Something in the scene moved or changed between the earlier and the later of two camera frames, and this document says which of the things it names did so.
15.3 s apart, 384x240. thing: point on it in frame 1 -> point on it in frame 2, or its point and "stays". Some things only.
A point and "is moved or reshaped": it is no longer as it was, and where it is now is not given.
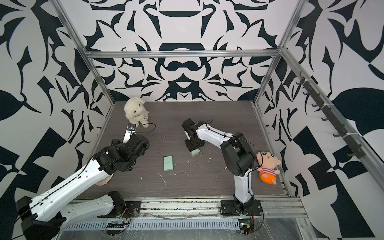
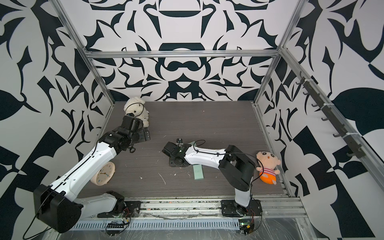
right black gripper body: (191, 144) -> (171, 161)
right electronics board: (245, 226) stays
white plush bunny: (135, 112) stays
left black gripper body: (119, 146) -> (141, 137)
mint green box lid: (195, 152) is moved or reshaped
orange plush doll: (268, 162) stays
